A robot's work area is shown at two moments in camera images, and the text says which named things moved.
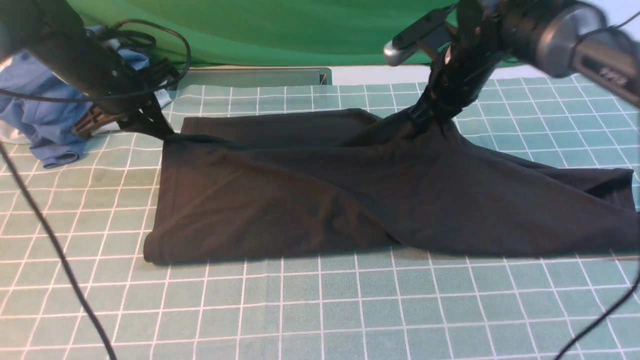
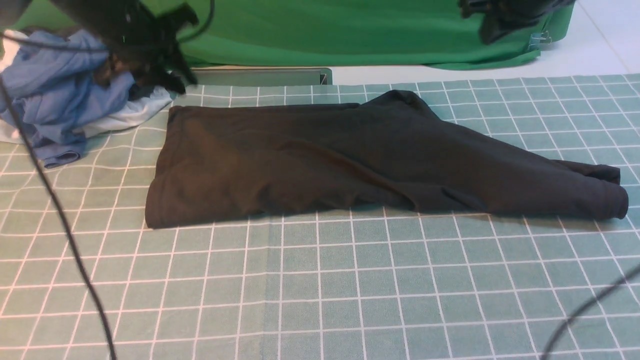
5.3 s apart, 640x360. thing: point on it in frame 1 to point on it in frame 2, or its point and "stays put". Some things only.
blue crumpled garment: x=47 y=125 stays put
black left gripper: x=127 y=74 to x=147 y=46
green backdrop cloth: x=272 y=32 stays put
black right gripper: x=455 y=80 to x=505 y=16
